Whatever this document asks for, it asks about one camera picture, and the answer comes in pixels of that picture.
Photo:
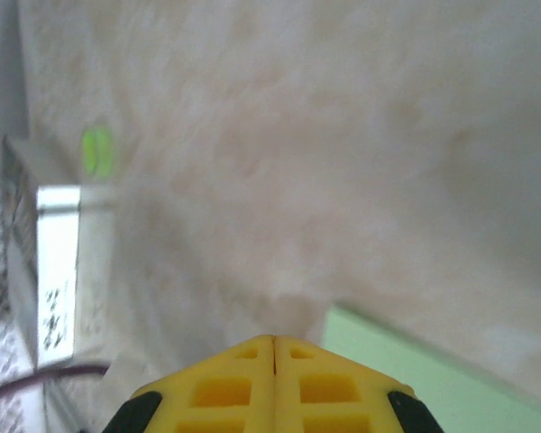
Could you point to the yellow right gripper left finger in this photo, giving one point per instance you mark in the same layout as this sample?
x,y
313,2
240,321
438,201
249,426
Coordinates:
x,y
216,388

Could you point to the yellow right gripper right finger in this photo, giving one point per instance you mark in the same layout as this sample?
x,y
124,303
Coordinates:
x,y
333,388

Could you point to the light green paper sheet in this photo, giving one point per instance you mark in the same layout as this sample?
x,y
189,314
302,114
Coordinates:
x,y
433,383

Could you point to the white picture book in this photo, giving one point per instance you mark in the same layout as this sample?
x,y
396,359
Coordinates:
x,y
58,270

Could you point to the clear tape roll green core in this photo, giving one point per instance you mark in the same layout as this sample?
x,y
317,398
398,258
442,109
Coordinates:
x,y
97,153

